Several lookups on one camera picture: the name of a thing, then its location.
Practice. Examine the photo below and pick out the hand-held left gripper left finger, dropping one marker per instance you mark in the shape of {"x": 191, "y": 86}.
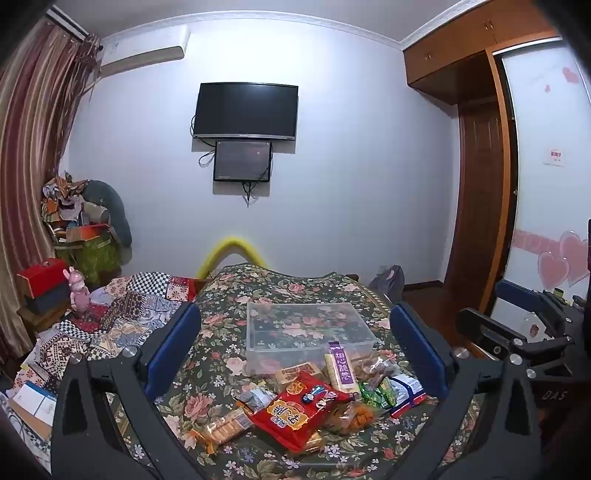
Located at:
{"x": 173, "y": 344}

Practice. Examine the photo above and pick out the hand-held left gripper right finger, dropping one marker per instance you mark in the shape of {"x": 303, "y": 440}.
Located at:
{"x": 418, "y": 344}

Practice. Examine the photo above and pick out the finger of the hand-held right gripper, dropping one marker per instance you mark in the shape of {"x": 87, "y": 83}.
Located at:
{"x": 485, "y": 330}
{"x": 512, "y": 290}

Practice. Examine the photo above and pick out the blue white snack packet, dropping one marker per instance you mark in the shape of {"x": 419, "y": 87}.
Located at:
{"x": 407, "y": 392}

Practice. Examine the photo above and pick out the green snack packet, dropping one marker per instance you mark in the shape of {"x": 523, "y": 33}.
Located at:
{"x": 376, "y": 392}

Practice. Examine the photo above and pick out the purple label cracker packet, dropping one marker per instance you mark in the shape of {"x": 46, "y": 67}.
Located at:
{"x": 342, "y": 369}

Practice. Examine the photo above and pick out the cream wafer packet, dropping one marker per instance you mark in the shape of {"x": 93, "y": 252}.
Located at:
{"x": 221, "y": 427}

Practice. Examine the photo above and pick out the clear plastic storage box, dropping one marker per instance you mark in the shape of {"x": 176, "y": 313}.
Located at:
{"x": 314, "y": 323}

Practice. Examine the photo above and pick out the brown biscuit roll packet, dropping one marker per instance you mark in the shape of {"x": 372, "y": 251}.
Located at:
{"x": 300, "y": 371}

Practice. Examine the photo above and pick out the red snack bag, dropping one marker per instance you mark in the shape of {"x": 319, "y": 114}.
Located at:
{"x": 295, "y": 410}

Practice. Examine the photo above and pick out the clear bag orange snacks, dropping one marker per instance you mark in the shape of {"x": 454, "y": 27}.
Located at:
{"x": 355, "y": 417}

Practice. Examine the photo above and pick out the brown snack packet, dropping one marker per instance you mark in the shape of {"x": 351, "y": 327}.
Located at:
{"x": 378, "y": 367}

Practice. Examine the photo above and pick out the patchwork quilt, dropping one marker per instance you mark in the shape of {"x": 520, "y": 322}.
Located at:
{"x": 124, "y": 304}

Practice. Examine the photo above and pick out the grey backpack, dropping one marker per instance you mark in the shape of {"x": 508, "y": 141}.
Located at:
{"x": 388, "y": 281}

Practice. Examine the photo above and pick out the grey snack packet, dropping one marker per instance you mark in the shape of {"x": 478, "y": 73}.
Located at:
{"x": 256, "y": 399}

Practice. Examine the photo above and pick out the brown wooden door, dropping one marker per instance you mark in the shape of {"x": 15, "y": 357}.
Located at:
{"x": 475, "y": 194}

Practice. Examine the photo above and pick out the pink toy figure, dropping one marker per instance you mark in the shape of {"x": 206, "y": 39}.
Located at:
{"x": 77, "y": 290}

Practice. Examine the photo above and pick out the yellow hoop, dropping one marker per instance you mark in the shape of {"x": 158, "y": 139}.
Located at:
{"x": 228, "y": 242}

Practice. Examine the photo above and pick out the green patterned box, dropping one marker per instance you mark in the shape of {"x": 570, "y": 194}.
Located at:
{"x": 92, "y": 258}

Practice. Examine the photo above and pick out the dark floral blanket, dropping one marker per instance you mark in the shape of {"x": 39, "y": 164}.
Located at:
{"x": 277, "y": 286}

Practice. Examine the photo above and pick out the wooden nightstand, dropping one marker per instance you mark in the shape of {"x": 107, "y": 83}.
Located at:
{"x": 41, "y": 319}

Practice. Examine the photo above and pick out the dark blue box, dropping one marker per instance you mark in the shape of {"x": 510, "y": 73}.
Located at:
{"x": 46, "y": 300}

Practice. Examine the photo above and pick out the red white label sticker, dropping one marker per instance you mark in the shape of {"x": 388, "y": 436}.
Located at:
{"x": 555, "y": 157}

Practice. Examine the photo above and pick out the orange cardboard box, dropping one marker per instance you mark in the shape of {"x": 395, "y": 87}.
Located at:
{"x": 87, "y": 232}

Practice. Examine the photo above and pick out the tan snack packet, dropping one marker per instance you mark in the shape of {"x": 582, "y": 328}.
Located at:
{"x": 309, "y": 445}

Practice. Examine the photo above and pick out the red box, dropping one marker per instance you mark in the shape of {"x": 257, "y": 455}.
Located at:
{"x": 41, "y": 274}

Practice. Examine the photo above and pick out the grey pillow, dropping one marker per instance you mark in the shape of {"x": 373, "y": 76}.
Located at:
{"x": 113, "y": 207}

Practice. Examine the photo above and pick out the white blue cardboard box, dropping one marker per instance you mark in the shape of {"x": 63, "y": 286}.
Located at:
{"x": 34, "y": 406}

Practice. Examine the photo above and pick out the white sliding door pink hearts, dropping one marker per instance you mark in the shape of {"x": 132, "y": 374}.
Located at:
{"x": 545, "y": 115}

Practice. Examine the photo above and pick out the pile of printed cloths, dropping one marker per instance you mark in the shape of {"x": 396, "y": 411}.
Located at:
{"x": 62, "y": 198}

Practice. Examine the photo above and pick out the wooden overhead cabinet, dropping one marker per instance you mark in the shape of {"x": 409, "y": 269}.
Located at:
{"x": 443, "y": 55}

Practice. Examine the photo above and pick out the striped curtain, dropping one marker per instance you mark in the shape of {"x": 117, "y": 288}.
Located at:
{"x": 32, "y": 138}

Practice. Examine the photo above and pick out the white air conditioner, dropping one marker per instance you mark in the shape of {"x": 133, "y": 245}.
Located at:
{"x": 143, "y": 50}

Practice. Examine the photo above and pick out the small black wall monitor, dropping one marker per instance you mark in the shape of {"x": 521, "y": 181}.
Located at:
{"x": 242, "y": 159}

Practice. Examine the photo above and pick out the black wall television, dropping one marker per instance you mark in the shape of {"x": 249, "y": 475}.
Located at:
{"x": 244, "y": 110}

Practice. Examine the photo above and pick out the white curtain rail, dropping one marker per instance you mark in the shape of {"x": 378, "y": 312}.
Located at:
{"x": 67, "y": 23}

